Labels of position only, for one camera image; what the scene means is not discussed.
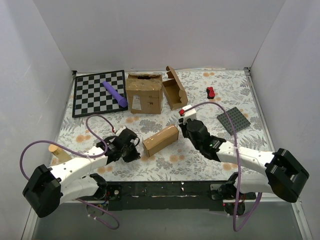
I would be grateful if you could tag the grey studded building plate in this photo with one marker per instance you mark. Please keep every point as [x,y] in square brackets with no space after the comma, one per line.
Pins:
[239,121]

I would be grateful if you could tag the purple cylindrical tool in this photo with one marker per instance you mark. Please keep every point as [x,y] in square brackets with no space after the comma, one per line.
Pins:
[122,102]

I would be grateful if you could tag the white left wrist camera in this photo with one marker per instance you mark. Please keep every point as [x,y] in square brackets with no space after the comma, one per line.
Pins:
[118,131]

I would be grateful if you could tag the aluminium frame rail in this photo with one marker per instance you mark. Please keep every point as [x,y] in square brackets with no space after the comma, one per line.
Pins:
[96,189]

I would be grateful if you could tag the small cardboard express box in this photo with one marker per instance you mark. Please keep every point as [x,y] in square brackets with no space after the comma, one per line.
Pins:
[160,140]

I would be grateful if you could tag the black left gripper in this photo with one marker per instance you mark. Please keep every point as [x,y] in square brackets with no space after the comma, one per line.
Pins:
[132,152]

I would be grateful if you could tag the floral patterned table mat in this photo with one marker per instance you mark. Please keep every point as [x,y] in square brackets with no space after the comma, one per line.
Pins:
[178,161]

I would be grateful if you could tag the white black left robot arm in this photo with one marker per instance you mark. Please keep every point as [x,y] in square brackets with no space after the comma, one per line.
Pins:
[65,173]

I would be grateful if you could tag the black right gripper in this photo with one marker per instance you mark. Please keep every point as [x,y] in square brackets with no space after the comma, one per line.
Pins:
[184,128]

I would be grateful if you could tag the open small cardboard box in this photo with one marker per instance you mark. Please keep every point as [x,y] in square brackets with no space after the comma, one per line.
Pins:
[174,91]

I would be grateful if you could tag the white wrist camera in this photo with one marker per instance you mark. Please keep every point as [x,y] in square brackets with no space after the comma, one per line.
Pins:
[187,114]
[118,131]

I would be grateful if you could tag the wooden cork cylinder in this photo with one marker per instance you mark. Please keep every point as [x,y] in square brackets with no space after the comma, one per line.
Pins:
[59,153]

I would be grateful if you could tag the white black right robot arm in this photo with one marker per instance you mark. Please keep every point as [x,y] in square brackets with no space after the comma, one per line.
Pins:
[278,173]

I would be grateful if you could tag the black and white chessboard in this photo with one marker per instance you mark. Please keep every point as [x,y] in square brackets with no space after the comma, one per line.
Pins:
[91,97]

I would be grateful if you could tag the large brown cardboard box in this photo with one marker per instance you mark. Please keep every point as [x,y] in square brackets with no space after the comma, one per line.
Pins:
[144,93]

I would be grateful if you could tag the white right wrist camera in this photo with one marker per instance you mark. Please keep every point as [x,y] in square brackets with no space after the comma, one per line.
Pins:
[187,114]

